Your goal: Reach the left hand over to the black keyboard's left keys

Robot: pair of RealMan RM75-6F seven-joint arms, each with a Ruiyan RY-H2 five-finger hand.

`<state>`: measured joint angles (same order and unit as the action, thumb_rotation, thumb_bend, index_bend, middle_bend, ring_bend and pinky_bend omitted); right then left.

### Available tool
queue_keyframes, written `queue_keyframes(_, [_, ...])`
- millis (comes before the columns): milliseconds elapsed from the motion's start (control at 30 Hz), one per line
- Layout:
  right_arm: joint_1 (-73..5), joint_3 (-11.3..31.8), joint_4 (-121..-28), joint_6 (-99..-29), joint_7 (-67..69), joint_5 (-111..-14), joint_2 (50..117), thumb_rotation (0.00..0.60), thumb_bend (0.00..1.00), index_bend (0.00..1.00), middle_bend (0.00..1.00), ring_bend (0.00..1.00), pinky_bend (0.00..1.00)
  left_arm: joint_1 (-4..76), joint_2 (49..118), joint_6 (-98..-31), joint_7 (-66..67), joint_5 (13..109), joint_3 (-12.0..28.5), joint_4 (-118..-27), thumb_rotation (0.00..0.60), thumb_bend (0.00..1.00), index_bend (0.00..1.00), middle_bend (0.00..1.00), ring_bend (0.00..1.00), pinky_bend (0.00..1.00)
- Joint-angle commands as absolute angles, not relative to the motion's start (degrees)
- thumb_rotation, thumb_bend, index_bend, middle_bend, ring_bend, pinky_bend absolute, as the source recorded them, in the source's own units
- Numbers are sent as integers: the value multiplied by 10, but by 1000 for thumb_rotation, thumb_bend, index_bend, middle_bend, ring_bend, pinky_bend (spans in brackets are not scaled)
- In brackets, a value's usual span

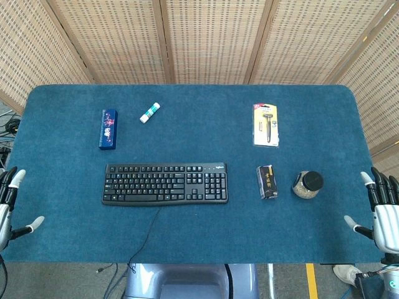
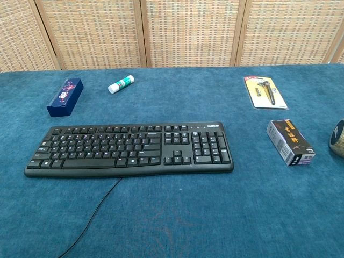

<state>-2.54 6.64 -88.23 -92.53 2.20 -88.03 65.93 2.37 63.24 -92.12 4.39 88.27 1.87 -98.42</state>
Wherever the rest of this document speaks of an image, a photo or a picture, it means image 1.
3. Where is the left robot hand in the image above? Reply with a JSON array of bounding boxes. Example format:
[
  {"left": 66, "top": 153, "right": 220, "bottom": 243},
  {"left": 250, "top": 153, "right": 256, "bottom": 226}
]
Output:
[{"left": 0, "top": 166, "right": 46, "bottom": 252}]

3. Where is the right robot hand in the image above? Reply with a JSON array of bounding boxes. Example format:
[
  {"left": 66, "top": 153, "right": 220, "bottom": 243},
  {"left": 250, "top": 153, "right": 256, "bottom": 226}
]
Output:
[{"left": 344, "top": 167, "right": 399, "bottom": 254}]

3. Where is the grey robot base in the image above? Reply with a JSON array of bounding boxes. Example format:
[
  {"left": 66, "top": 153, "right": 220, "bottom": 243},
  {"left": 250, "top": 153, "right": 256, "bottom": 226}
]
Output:
[{"left": 123, "top": 263, "right": 260, "bottom": 299}]

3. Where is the black computer keyboard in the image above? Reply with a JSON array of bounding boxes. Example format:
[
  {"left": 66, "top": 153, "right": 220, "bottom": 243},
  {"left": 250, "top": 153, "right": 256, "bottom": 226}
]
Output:
[{"left": 101, "top": 162, "right": 229, "bottom": 207}]

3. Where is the white sneaker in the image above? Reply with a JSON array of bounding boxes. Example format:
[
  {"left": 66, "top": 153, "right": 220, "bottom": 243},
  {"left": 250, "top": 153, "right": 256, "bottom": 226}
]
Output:
[{"left": 332, "top": 264, "right": 362, "bottom": 287}]

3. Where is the glass jar with black lid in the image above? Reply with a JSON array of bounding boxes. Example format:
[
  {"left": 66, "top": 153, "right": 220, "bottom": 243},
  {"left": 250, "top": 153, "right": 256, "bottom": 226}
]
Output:
[{"left": 291, "top": 170, "right": 324, "bottom": 199}]

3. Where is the black box with gold print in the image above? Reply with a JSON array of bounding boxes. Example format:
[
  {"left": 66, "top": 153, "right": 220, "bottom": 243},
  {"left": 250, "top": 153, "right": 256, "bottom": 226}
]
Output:
[{"left": 256, "top": 164, "right": 279, "bottom": 200}]

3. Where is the dark blue patterned box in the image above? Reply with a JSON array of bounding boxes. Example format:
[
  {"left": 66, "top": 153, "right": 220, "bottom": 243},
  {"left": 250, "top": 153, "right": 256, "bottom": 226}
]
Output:
[{"left": 99, "top": 108, "right": 119, "bottom": 151}]

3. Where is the razor in blister pack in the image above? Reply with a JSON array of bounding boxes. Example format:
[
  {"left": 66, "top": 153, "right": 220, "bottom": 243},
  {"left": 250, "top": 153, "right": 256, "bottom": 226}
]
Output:
[{"left": 252, "top": 103, "right": 281, "bottom": 148}]

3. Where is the white green glue stick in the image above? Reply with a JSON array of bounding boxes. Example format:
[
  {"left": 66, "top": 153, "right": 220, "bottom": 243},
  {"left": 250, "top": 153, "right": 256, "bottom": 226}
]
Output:
[{"left": 139, "top": 102, "right": 161, "bottom": 123}]

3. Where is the blue felt table mat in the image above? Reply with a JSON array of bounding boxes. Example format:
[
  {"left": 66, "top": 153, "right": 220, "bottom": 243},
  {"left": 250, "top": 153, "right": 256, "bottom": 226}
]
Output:
[{"left": 1, "top": 83, "right": 383, "bottom": 265}]

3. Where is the bamboo folding screen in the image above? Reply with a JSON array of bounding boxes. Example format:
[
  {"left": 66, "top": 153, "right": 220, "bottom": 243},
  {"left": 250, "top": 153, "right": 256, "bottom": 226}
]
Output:
[{"left": 0, "top": 0, "right": 399, "bottom": 171}]

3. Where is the black cable bundle on floor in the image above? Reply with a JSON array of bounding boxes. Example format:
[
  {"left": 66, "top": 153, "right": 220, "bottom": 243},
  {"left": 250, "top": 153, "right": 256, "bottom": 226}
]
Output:
[{"left": 0, "top": 112, "right": 21, "bottom": 138}]

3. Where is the thin black cable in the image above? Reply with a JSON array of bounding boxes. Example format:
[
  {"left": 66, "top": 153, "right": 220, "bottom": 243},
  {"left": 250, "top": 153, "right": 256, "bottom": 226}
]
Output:
[{"left": 128, "top": 207, "right": 161, "bottom": 274}]

